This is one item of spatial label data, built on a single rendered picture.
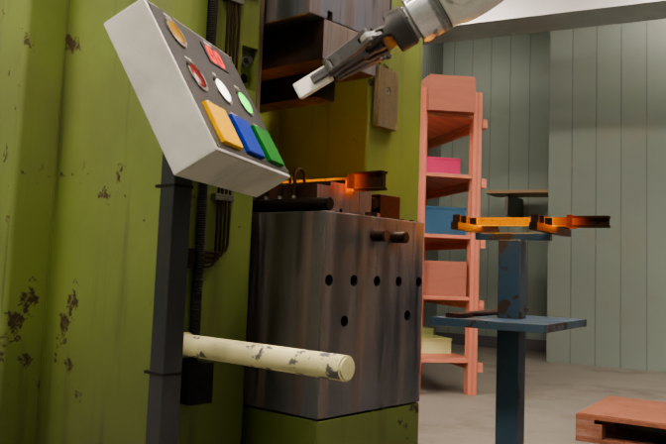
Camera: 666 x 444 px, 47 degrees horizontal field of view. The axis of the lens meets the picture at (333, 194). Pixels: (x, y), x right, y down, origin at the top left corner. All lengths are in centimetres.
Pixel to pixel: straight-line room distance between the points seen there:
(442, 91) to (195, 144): 411
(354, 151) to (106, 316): 82
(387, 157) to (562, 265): 551
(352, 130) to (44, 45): 83
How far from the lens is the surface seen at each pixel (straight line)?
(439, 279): 517
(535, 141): 875
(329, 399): 172
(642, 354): 752
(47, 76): 203
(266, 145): 139
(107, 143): 182
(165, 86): 122
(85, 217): 187
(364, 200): 188
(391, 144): 222
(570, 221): 211
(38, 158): 199
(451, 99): 521
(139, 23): 127
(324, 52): 181
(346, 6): 190
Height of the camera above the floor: 79
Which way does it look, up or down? 5 degrees up
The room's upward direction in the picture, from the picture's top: 2 degrees clockwise
